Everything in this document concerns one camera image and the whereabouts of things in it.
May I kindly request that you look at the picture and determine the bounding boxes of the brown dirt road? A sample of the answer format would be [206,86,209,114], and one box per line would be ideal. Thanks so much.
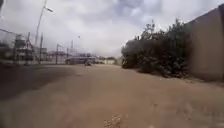
[0,63,224,128]

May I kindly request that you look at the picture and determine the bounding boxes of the vehicle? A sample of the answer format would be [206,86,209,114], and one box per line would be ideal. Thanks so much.
[65,55,98,66]

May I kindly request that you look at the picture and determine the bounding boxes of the green bushes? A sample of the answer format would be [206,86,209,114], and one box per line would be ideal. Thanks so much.
[120,19,193,79]

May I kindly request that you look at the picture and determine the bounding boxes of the street lamp pole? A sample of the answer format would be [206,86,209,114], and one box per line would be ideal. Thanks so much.
[33,0,54,51]

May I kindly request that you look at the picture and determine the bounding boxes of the pale low wall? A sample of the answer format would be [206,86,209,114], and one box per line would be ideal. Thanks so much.
[99,58,118,66]

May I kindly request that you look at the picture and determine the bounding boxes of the wire fence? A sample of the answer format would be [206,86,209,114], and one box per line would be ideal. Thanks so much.
[0,28,68,66]

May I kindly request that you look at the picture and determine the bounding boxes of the grey concrete wall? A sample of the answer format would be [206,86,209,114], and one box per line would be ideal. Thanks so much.
[184,3,224,83]

